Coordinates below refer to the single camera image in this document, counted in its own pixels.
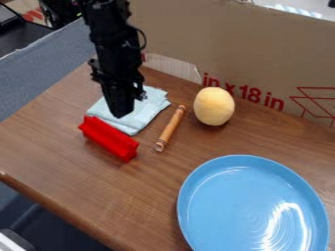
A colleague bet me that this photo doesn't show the black equipment in background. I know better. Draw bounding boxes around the black equipment in background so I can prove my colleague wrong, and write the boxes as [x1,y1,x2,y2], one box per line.
[38,0,82,29]

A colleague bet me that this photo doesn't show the red plastic block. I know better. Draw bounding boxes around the red plastic block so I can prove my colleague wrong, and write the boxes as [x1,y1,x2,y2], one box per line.
[79,116,139,163]

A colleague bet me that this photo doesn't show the grey fabric panel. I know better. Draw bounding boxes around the grey fabric panel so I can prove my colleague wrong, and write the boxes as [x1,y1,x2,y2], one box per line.
[0,19,96,122]

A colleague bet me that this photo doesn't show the light blue cloth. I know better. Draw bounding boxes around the light blue cloth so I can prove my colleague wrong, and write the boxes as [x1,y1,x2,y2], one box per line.
[87,86,170,136]

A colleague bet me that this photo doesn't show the brown cardboard box wall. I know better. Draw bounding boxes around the brown cardboard box wall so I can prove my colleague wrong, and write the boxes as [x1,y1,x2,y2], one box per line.
[131,0,335,128]

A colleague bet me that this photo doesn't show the orange crayon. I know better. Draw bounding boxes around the orange crayon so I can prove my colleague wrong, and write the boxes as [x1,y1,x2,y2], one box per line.
[155,105,186,152]

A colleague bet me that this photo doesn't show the yellow potato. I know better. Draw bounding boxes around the yellow potato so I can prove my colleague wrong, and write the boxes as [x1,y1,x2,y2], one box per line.
[194,87,235,126]

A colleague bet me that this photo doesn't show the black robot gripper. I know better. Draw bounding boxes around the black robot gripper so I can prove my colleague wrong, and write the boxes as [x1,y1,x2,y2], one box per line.
[90,40,146,118]

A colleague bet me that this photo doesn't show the blue round plate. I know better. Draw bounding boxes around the blue round plate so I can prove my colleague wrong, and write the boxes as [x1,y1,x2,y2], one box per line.
[176,155,330,251]

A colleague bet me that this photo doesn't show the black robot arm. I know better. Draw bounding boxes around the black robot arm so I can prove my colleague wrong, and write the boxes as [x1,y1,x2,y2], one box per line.
[78,0,147,118]

